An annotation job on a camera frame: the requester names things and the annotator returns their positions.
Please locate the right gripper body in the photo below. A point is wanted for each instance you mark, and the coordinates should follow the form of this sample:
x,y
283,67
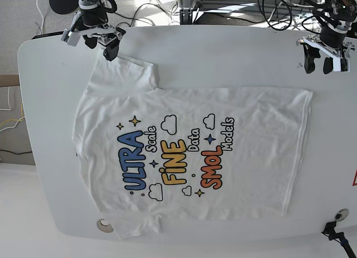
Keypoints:
x,y
91,24

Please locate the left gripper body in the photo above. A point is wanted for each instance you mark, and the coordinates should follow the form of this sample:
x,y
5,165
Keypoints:
x,y
330,40

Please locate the white printed T-shirt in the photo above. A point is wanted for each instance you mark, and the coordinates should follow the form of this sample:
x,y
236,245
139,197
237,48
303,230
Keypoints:
x,y
149,154

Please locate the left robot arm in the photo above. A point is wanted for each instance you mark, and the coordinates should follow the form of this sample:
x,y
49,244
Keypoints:
x,y
330,23

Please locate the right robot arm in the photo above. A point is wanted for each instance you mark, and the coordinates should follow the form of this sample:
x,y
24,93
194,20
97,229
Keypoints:
x,y
104,7

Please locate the round black stand base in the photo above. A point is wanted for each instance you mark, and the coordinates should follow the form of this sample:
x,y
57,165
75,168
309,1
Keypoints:
x,y
63,6

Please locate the red warning triangle sticker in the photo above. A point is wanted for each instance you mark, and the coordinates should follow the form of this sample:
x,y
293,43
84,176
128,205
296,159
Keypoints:
x,y
355,179

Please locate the silver table grommet right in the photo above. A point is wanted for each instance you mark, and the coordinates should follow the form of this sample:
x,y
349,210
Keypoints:
x,y
341,214

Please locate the silver table grommet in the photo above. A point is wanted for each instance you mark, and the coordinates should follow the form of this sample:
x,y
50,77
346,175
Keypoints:
x,y
341,214
104,227

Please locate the silver table grommet left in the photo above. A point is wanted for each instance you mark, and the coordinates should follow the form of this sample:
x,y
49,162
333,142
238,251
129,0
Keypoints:
x,y
104,227

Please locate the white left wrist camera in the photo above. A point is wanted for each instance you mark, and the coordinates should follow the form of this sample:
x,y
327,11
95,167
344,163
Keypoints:
x,y
341,64

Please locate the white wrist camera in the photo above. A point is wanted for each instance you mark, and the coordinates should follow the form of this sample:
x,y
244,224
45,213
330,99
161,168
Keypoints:
x,y
341,64
71,38

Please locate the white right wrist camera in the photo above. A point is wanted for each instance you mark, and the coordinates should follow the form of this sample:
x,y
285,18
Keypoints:
x,y
71,38

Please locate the silver central frame post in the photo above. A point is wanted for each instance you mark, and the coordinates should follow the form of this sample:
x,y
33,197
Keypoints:
x,y
188,11

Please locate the black clamp mount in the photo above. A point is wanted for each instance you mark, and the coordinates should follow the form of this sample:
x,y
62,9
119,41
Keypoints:
x,y
332,235

